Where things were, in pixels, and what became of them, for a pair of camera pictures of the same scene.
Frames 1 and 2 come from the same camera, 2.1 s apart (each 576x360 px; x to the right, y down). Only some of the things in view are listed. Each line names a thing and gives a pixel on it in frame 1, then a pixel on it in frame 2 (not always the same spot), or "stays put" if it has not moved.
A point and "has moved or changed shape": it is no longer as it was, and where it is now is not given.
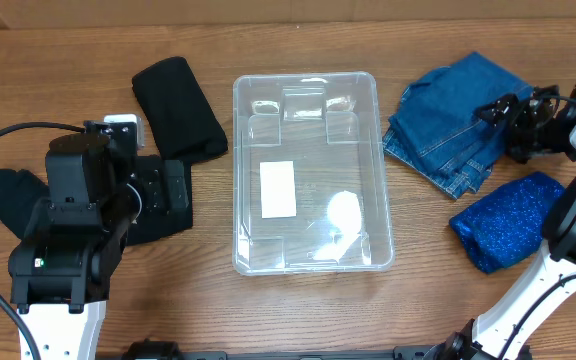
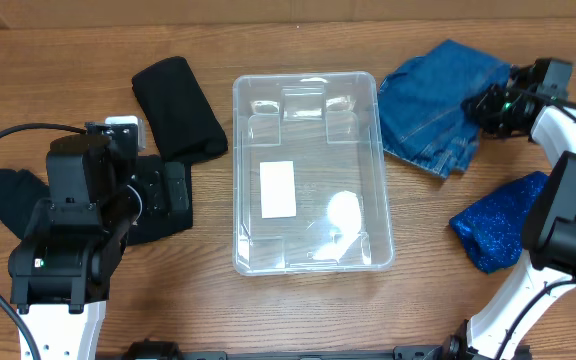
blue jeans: (435, 132) has moved or changed shape
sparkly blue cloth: (508, 224) stays put
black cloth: (148, 229) stays put
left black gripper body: (176, 185) stays put
